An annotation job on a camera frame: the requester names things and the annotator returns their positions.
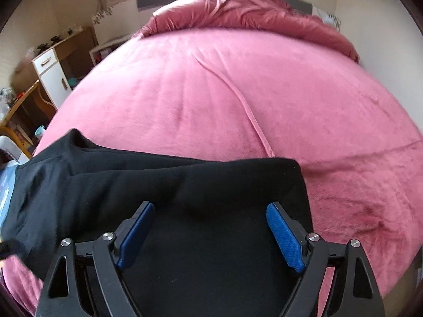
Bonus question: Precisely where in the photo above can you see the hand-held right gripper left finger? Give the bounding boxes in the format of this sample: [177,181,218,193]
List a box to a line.
[35,201,156,317]

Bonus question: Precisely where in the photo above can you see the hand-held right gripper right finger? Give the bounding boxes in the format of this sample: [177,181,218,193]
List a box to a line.
[266,201,385,317]

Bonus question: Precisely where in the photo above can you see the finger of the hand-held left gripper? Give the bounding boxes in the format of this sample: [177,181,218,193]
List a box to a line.
[0,239,25,260]

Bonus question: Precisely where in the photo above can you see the black embroidered pants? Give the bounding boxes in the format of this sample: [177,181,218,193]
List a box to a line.
[0,128,314,317]

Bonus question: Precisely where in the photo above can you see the blue and white box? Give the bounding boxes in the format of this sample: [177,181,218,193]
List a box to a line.
[0,165,20,228]

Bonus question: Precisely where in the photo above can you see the grey chair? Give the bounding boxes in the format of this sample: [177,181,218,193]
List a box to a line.
[0,135,24,166]

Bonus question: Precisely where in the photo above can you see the wooden desk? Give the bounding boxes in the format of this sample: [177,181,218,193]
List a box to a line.
[0,81,57,159]

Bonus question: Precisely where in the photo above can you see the clear plastic bags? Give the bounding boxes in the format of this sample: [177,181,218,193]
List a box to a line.
[0,86,17,113]

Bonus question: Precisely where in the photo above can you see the bed with pink sheet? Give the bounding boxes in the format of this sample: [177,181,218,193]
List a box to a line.
[0,23,423,317]

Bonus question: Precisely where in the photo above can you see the white cabinet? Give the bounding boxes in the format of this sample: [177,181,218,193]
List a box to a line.
[31,47,71,111]

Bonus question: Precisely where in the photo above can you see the white nightstand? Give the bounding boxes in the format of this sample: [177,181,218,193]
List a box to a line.
[89,35,133,67]

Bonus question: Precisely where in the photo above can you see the brown wooden cupboard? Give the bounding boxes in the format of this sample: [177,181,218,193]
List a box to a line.
[11,26,100,106]

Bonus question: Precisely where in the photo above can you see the dark desk clutter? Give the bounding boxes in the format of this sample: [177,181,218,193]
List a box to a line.
[36,28,73,52]

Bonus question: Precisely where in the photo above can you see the pink duvet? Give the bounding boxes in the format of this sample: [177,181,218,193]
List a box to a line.
[140,0,360,63]

